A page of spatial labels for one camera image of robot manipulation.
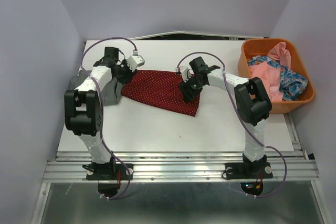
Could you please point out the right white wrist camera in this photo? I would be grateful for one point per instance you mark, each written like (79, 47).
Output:
(184, 72)

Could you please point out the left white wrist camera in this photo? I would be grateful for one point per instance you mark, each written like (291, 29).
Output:
(134, 62)

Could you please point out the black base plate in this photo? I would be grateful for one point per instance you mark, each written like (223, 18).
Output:
(243, 171)
(108, 171)

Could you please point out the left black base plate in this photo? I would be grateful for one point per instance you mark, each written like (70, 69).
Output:
(108, 171)

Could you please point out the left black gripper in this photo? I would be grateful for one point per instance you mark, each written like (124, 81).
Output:
(130, 74)

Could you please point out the grey skirt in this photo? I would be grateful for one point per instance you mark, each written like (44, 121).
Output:
(111, 92)

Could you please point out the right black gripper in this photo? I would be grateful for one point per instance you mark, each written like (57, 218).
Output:
(184, 87)

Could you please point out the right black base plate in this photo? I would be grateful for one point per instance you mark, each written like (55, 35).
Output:
(243, 171)

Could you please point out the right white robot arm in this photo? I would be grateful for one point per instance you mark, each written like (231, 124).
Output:
(249, 99)

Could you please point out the orange plastic bin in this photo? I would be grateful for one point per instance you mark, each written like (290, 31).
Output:
(262, 46)

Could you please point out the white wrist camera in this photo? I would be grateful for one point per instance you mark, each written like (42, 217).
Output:
(134, 62)
(184, 72)

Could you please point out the blue floral skirt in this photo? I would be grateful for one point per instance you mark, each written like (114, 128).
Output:
(292, 85)

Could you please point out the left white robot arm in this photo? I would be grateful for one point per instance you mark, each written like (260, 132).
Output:
(84, 107)

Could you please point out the pink garment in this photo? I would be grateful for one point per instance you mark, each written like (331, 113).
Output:
(269, 69)

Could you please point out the red dotted skirt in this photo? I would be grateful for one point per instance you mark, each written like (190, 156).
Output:
(160, 89)

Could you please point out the aluminium rail frame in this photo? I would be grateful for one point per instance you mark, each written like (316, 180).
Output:
(184, 187)

